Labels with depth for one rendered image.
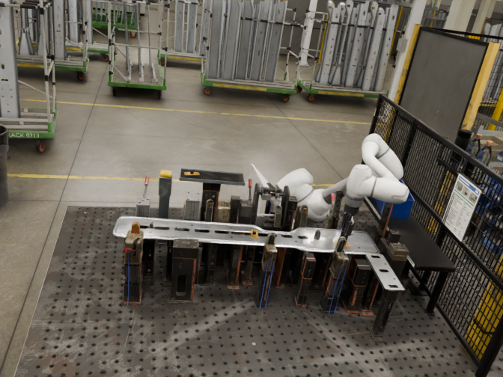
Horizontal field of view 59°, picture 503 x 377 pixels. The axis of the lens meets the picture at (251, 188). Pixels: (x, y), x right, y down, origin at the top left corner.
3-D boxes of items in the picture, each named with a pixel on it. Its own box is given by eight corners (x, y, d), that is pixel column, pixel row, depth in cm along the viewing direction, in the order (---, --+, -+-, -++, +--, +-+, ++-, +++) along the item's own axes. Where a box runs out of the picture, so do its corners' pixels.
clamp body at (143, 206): (131, 262, 246) (132, 205, 231) (134, 250, 256) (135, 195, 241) (149, 262, 247) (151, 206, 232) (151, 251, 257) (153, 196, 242)
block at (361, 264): (343, 313, 231) (356, 270, 219) (338, 299, 240) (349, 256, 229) (361, 314, 232) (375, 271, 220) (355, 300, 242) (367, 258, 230)
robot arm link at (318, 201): (299, 194, 317) (318, 217, 320) (291, 205, 304) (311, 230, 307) (391, 141, 268) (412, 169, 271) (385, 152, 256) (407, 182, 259)
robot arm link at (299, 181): (275, 181, 312) (300, 161, 309) (291, 200, 315) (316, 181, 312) (277, 185, 296) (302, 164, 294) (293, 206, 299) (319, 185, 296)
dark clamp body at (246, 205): (230, 265, 256) (238, 207, 239) (228, 252, 268) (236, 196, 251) (248, 266, 257) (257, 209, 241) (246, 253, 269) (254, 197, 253)
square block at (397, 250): (376, 306, 240) (395, 250, 225) (372, 296, 247) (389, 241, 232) (391, 306, 241) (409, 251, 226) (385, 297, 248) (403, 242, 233)
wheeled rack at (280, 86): (200, 96, 866) (209, -2, 791) (197, 84, 954) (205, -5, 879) (294, 104, 905) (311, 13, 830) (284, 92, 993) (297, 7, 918)
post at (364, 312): (362, 316, 231) (376, 271, 219) (355, 301, 241) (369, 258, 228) (373, 316, 232) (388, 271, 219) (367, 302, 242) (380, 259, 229)
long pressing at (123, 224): (110, 239, 212) (110, 237, 211) (118, 216, 232) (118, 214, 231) (382, 256, 232) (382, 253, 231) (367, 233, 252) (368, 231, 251)
